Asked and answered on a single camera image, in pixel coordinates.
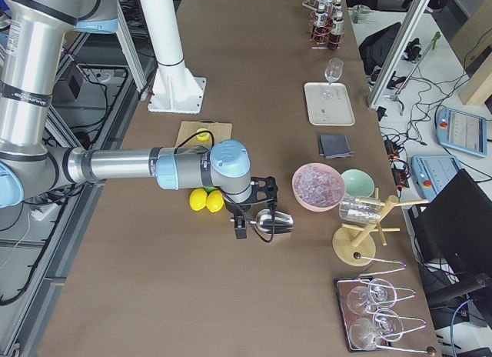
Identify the wire wine glass rack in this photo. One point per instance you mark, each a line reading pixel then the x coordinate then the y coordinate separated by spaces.
pixel 342 286

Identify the green lime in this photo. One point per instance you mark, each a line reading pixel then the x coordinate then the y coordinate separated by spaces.
pixel 209 189

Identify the pink bowl of ice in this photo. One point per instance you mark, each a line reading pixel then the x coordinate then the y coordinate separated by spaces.
pixel 318 187

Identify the clear wine glass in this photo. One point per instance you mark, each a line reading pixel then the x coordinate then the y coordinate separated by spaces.
pixel 333 73

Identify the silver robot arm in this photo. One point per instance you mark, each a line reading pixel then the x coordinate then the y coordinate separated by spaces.
pixel 28 168

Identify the half lemon slice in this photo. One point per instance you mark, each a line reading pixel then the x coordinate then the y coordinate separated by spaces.
pixel 201 134

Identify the cream serving tray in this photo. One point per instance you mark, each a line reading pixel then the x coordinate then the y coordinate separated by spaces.
pixel 328 105

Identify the blue teach pendant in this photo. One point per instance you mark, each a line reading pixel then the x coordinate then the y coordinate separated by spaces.
pixel 462 131
pixel 433 172

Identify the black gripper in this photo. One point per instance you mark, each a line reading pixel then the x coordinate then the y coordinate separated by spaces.
pixel 233 210

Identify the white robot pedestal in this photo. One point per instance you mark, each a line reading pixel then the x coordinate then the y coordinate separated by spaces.
pixel 175 89

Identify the bamboo cutting board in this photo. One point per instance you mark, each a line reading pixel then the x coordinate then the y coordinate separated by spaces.
pixel 220 131

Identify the clear glass mug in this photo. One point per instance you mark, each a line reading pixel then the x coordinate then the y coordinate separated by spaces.
pixel 361 210

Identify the steel ice scoop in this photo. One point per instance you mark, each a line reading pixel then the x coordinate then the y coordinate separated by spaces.
pixel 278 223

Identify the wooden cup tree stand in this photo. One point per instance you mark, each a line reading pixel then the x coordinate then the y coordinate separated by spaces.
pixel 353 243

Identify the copper wire bottle basket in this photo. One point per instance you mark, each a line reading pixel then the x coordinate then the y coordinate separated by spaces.
pixel 323 45

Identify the upside down wine glass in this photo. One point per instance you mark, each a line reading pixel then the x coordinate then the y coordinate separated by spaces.
pixel 382 293

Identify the aluminium frame post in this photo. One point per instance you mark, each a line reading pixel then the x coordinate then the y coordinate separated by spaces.
pixel 411 19

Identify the yellow lemon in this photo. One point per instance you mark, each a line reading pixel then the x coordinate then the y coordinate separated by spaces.
pixel 214 201
pixel 197 199

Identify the tea bottle white cap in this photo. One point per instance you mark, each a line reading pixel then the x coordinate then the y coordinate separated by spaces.
pixel 317 31

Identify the black monitor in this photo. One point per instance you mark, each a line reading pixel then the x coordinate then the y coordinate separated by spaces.
pixel 458 221

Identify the mint green bowl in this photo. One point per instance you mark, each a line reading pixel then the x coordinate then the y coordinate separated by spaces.
pixel 358 183

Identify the grey folded cloth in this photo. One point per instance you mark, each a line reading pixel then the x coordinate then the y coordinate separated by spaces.
pixel 334 146

